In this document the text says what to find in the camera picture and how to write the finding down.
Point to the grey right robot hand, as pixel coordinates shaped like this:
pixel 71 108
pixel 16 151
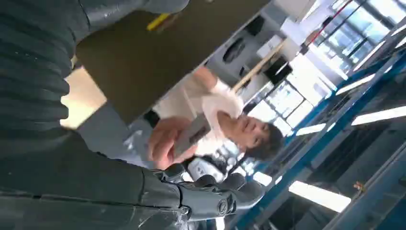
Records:
pixel 79 190

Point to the ribbed grey right robot arm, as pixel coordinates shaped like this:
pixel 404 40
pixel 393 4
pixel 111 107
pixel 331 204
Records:
pixel 31 79

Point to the person's hand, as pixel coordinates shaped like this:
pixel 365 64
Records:
pixel 161 143

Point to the white grey device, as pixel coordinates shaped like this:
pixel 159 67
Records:
pixel 204 168

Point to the person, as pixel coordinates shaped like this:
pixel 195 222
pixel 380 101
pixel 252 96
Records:
pixel 222 101

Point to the yellow object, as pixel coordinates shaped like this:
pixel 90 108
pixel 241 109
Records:
pixel 157 21

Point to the grey cabinet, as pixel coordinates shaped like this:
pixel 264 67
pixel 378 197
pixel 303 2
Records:
pixel 234 50

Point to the wooden pole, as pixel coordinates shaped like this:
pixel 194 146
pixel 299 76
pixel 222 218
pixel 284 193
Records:
pixel 258 66

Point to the black monitor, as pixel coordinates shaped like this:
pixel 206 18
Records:
pixel 278 70

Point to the long ceiling light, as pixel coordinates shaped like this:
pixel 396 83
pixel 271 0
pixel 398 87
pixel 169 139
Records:
pixel 355 84
pixel 314 129
pixel 318 196
pixel 379 116

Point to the blue steel beam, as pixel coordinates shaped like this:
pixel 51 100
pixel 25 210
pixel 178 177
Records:
pixel 317 143

